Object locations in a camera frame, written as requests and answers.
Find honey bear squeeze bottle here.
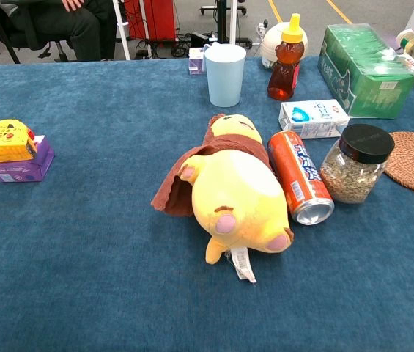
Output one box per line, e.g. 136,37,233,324
267,13,305,101

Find white blue milk carton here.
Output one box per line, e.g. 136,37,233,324
278,99,350,139

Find white purple carton box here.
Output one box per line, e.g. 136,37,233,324
188,47,206,76

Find black office chair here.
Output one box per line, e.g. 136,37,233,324
0,0,70,64

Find white vertical post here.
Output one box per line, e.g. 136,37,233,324
230,0,238,40

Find seated person dark clothes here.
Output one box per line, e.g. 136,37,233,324
0,0,115,62

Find clear jar black lid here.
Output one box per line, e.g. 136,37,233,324
319,123,396,205

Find green tissue pack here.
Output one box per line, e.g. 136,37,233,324
317,23,414,120

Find yellow plush toy brown hood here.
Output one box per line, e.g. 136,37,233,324
150,113,295,284

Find yellow tape measure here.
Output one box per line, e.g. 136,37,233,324
0,118,38,170

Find white slanted frame leg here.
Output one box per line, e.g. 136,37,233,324
112,0,133,62

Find white upturned bowl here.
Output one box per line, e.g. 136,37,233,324
260,21,309,69

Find red soda can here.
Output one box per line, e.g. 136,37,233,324
267,130,336,226

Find blue table mat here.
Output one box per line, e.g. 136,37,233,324
0,56,414,352

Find light blue plastic cup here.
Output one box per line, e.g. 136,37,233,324
202,43,247,108

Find small purple carton box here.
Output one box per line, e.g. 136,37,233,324
0,134,56,183

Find red cabinet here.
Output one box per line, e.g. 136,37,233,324
124,0,178,42

